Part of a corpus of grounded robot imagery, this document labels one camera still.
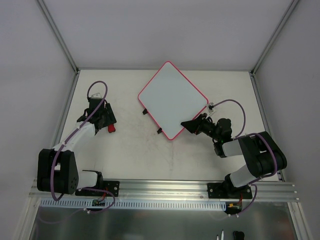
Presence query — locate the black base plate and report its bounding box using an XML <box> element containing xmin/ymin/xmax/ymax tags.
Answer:
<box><xmin>75</xmin><ymin>180</ymin><xmax>120</xmax><ymax>197</ymax></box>
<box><xmin>206</xmin><ymin>182</ymin><xmax>253</xmax><ymax>200</ymax></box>

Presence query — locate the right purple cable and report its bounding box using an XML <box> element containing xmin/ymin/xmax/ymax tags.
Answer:
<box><xmin>209</xmin><ymin>99</ymin><xmax>278</xmax><ymax>217</ymax></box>

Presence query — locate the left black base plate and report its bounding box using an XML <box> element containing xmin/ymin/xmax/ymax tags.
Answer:
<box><xmin>75</xmin><ymin>180</ymin><xmax>120</xmax><ymax>197</ymax></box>

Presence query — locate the aluminium mounting rail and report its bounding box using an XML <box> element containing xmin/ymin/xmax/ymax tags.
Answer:
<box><xmin>28</xmin><ymin>177</ymin><xmax>300</xmax><ymax>201</ymax></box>

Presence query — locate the right aluminium frame post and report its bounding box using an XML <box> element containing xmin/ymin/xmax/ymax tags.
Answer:
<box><xmin>250</xmin><ymin>0</ymin><xmax>300</xmax><ymax>76</ymax></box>

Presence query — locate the pink framed whiteboard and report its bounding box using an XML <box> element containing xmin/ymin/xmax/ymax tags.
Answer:
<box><xmin>137</xmin><ymin>61</ymin><xmax>209</xmax><ymax>141</ymax></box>

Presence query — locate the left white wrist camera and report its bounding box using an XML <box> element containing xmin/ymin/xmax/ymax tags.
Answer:
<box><xmin>90</xmin><ymin>93</ymin><xmax>102</xmax><ymax>99</ymax></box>

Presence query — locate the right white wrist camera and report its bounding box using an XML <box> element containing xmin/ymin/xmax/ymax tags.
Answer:
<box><xmin>206</xmin><ymin>102</ymin><xmax>215</xmax><ymax>116</ymax></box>

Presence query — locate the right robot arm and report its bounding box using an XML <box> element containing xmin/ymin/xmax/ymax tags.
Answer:
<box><xmin>180</xmin><ymin>113</ymin><xmax>287</xmax><ymax>198</ymax></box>

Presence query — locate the slotted cable duct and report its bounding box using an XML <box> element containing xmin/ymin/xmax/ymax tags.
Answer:
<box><xmin>40</xmin><ymin>198</ymin><xmax>227</xmax><ymax>212</ymax></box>

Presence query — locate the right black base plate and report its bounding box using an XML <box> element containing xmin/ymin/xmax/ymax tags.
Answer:
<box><xmin>206</xmin><ymin>182</ymin><xmax>253</xmax><ymax>200</ymax></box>

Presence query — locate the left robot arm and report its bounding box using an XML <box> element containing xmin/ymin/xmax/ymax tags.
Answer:
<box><xmin>37</xmin><ymin>97</ymin><xmax>117</xmax><ymax>195</ymax></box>

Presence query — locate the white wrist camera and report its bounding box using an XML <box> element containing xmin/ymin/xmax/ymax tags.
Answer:
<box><xmin>90</xmin><ymin>93</ymin><xmax>102</xmax><ymax>99</ymax></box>
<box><xmin>206</xmin><ymin>102</ymin><xmax>215</xmax><ymax>116</ymax></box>

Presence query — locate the left aluminium frame post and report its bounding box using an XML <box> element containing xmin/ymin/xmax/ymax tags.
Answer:
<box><xmin>35</xmin><ymin>0</ymin><xmax>79</xmax><ymax>74</ymax></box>

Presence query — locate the red whiteboard eraser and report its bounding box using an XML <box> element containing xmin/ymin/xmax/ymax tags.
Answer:
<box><xmin>107</xmin><ymin>124</ymin><xmax>116</xmax><ymax>133</ymax></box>

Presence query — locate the aluminium frame post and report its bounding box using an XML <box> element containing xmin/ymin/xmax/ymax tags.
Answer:
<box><xmin>35</xmin><ymin>0</ymin><xmax>79</xmax><ymax>74</ymax></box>
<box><xmin>250</xmin><ymin>0</ymin><xmax>300</xmax><ymax>76</ymax></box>

